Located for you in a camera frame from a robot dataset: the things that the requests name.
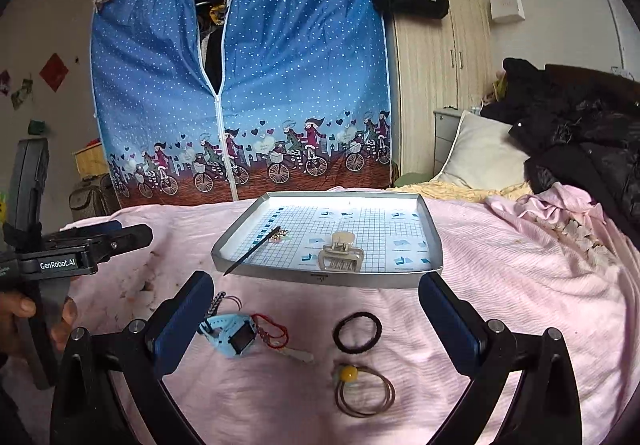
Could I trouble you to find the light blue kids watch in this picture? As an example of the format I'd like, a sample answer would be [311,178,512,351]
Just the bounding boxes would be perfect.
[198,313,257,358]

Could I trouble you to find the person's left hand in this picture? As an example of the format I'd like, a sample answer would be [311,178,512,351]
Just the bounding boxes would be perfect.
[0,291,79,359]

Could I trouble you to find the beige hair claw clip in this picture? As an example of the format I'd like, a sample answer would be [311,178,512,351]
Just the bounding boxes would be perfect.
[318,231,364,273]

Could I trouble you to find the yellow knitted blanket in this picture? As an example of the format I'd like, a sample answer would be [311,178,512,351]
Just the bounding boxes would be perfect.
[388,180,533,203]

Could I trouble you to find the pink bed sheet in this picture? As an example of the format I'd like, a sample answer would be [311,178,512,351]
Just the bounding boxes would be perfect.
[70,186,639,444]

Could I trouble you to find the white pillow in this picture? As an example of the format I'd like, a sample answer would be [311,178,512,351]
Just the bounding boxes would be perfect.
[434,111,528,190]

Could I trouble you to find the black white braided bracelet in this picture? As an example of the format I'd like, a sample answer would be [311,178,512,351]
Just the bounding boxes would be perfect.
[209,291,228,321]

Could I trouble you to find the grey drawer nightstand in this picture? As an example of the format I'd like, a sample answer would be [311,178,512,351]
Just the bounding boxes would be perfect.
[433,107,462,175]

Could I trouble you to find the pile of black jackets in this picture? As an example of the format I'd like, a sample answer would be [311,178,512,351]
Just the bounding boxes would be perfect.
[482,58,639,245]

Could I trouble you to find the wooden wardrobe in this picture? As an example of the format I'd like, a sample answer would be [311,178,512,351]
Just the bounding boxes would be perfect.
[385,0,492,177]

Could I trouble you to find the black hair stick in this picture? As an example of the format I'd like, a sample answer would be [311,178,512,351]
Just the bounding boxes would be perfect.
[224,226,281,276]

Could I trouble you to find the red diamond wall decoration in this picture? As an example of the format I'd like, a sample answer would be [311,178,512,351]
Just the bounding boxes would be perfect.
[39,53,68,93]

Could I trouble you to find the brown luggage bag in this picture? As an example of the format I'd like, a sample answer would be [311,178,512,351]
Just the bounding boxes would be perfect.
[68,174,120,220]

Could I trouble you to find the red string bracelet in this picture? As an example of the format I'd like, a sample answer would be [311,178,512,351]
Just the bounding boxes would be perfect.
[250,311,291,351]

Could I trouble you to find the small silver earrings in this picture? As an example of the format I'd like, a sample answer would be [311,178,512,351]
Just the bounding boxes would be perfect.
[269,228,288,243]

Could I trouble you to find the grey tray with grid paper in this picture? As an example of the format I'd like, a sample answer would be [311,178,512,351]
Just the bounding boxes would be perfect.
[210,190,444,289]

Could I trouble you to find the blue fabric wardrobe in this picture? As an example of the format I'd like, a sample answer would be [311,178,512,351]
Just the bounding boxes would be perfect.
[90,0,392,206]

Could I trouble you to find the black hair tie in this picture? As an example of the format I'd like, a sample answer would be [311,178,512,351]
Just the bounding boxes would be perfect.
[332,311,384,355]

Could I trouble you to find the brown hair tie yellow bead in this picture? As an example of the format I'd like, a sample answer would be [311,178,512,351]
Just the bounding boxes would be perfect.
[334,364,396,419]

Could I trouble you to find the white paper gift bag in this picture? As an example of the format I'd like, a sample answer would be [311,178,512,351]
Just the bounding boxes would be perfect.
[489,0,526,24]

